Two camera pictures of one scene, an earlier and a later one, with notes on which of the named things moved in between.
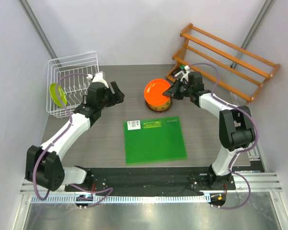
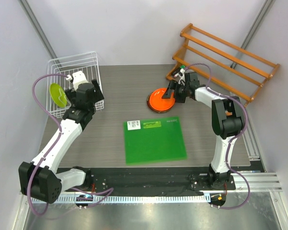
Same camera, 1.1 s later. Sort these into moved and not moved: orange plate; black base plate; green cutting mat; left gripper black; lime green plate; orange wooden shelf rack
Moved: orange plate; left gripper black
Not moved: orange wooden shelf rack; lime green plate; black base plate; green cutting mat
